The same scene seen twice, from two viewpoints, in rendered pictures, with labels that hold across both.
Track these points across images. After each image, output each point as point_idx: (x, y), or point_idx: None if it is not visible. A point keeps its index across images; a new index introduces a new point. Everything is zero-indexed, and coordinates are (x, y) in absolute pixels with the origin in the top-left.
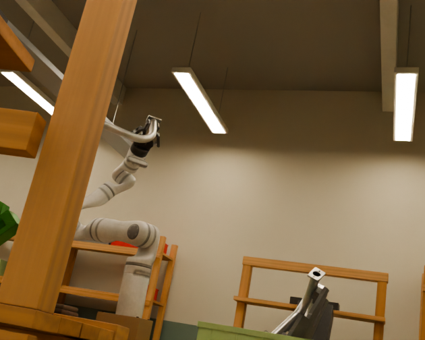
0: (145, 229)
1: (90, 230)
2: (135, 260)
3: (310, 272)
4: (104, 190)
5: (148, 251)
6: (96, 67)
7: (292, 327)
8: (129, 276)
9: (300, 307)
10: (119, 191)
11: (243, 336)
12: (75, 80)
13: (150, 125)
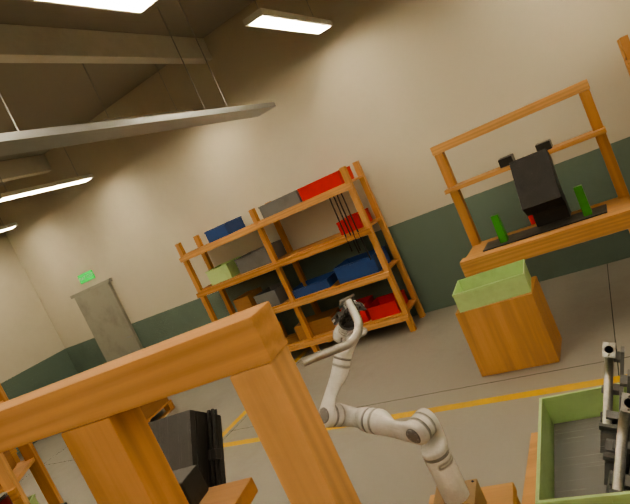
0: (423, 431)
1: (364, 430)
2: (432, 458)
3: (621, 404)
4: (341, 365)
5: (436, 436)
6: None
7: None
8: (437, 473)
9: (623, 427)
10: (352, 353)
11: (590, 503)
12: None
13: (348, 311)
